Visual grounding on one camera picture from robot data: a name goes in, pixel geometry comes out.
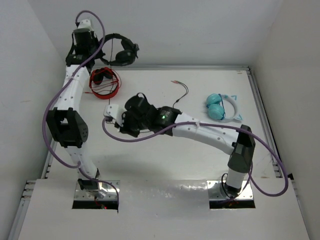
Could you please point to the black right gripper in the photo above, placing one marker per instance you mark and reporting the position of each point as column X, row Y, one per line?
column 125, row 128

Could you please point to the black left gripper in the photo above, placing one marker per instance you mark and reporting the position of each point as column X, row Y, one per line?
column 95, row 39

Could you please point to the black over-ear headphones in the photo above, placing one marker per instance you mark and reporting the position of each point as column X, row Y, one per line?
column 125, row 57

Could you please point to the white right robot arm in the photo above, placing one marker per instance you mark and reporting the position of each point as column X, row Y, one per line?
column 238, row 145

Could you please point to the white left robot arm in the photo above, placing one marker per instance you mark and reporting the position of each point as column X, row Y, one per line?
column 64, row 121

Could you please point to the red headphones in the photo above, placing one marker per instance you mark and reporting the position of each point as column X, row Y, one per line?
column 104, row 83

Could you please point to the teal cat-ear headphones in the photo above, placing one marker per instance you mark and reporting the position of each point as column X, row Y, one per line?
column 216, row 108

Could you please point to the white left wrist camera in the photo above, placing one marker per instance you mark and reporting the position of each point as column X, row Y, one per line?
column 85, row 24

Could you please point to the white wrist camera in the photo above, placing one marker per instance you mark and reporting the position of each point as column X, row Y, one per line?
column 114, row 112
column 85, row 24

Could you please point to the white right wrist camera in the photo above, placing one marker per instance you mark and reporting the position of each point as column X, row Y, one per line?
column 114, row 112

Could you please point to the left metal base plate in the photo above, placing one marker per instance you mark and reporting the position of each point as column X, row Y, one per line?
column 104, row 192

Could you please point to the metal base plate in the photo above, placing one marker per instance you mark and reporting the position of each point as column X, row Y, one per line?
column 218, row 192
column 104, row 192

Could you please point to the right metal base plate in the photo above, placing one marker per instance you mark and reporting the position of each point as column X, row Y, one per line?
column 218, row 192

